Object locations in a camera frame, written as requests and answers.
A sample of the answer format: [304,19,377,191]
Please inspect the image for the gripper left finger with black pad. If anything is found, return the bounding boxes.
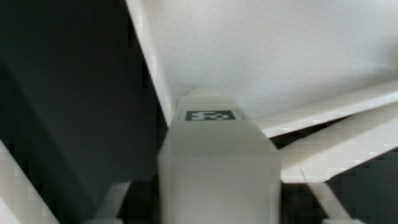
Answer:
[82,182,130,224]

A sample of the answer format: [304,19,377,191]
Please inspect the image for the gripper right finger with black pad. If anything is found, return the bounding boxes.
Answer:
[308,183,366,224]

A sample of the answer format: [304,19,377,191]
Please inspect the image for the white desk leg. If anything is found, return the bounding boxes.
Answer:
[159,88,281,224]

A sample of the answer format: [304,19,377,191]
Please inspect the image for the white desk top panel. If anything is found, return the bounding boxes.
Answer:
[125,0,398,136]

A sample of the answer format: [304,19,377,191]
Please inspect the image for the white left corner block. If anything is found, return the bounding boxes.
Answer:
[0,141,61,224]

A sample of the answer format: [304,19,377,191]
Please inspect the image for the white front rail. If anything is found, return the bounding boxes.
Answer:
[281,103,398,183]

